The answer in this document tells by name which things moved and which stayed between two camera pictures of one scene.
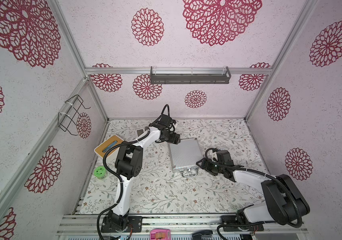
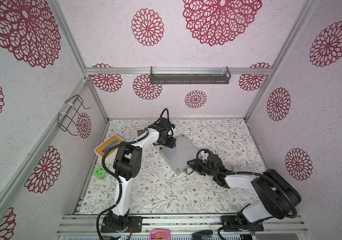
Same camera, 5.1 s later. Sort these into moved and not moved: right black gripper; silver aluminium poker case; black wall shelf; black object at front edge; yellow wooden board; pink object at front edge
Moved: right black gripper; silver aluminium poker case
Not moved: black object at front edge; black wall shelf; yellow wooden board; pink object at front edge
